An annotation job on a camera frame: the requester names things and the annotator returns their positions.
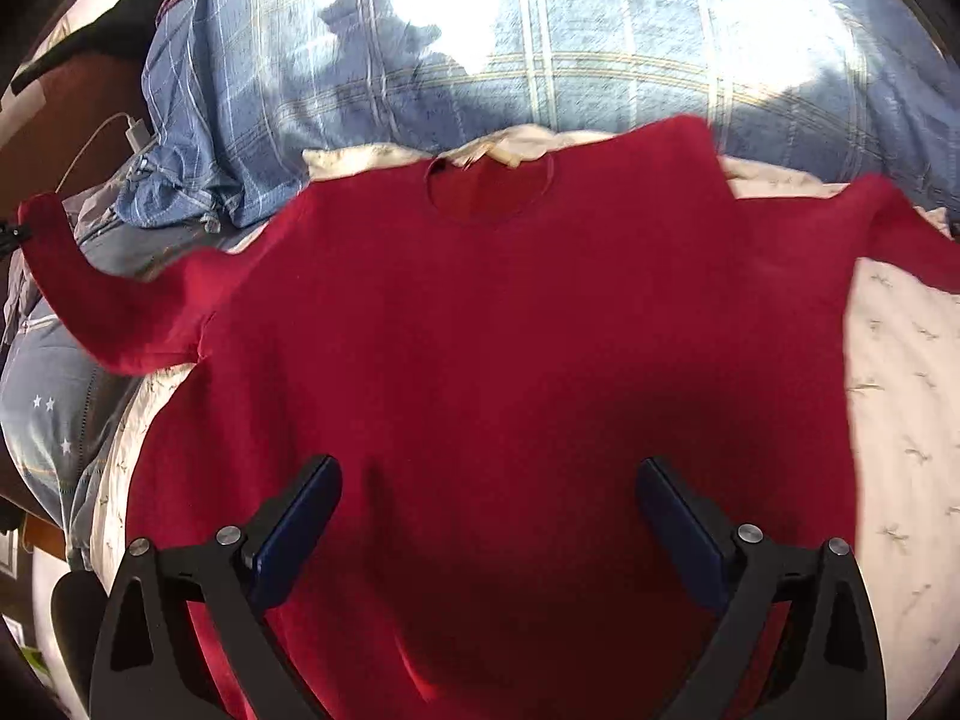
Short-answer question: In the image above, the white charger plug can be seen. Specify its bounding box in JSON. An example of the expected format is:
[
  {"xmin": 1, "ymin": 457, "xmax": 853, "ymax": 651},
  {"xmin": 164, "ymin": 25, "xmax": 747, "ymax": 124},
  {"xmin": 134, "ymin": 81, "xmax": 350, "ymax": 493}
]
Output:
[{"xmin": 125, "ymin": 117, "xmax": 155, "ymax": 154}]

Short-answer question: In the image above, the black garment on headboard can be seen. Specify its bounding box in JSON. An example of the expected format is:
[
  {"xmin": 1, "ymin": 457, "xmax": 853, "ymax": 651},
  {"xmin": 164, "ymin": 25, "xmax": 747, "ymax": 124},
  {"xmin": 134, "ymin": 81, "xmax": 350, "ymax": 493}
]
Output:
[{"xmin": 10, "ymin": 0, "xmax": 163, "ymax": 96}]

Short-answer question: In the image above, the white charger cable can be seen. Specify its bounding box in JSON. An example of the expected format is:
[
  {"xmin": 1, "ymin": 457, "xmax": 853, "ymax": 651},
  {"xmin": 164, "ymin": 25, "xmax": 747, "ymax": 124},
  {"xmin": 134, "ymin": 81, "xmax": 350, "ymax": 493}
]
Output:
[{"xmin": 52, "ymin": 110, "xmax": 134, "ymax": 197}]

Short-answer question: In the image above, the blue plaid quilt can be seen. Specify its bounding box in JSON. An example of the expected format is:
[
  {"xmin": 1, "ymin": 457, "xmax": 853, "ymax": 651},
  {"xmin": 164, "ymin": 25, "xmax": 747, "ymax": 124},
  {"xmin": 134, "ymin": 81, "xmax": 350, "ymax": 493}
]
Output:
[{"xmin": 116, "ymin": 0, "xmax": 958, "ymax": 227}]

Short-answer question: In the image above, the red knit sweater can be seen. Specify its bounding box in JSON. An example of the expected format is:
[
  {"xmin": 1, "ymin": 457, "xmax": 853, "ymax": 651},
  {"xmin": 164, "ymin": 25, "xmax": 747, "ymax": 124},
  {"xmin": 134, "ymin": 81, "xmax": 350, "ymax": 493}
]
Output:
[{"xmin": 20, "ymin": 117, "xmax": 958, "ymax": 718}]

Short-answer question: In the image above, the cream leaf-print pillow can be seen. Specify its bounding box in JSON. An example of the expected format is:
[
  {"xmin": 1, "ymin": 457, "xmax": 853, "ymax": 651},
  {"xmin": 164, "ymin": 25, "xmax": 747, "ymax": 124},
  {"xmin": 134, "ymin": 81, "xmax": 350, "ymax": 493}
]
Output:
[{"xmin": 88, "ymin": 125, "xmax": 958, "ymax": 718}]

